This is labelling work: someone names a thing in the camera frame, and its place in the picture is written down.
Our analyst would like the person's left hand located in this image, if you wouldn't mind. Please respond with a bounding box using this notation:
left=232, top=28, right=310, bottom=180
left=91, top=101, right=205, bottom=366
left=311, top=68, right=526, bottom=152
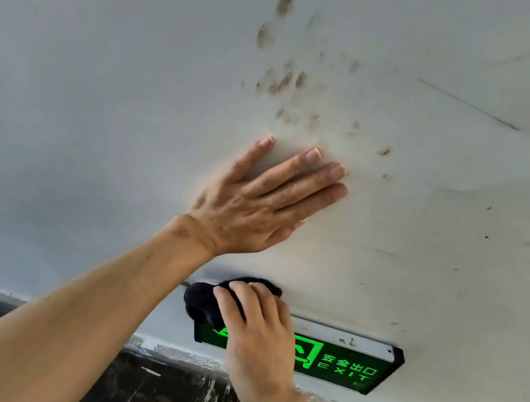
left=180, top=124, right=355, bottom=275

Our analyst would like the person's left forearm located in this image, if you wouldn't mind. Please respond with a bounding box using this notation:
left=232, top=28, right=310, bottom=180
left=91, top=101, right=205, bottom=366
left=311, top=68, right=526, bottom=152
left=0, top=187, right=222, bottom=402

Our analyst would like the black cleaning cloth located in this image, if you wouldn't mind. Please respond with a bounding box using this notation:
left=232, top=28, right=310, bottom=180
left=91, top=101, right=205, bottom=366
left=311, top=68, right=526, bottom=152
left=179, top=267, right=285, bottom=341

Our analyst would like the green illuminated exit sign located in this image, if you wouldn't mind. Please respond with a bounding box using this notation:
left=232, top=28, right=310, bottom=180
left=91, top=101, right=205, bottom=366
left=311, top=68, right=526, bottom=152
left=186, top=298, right=409, bottom=401

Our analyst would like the person's right hand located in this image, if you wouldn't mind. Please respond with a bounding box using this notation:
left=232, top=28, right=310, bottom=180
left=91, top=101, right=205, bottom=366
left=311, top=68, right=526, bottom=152
left=196, top=276, right=313, bottom=402

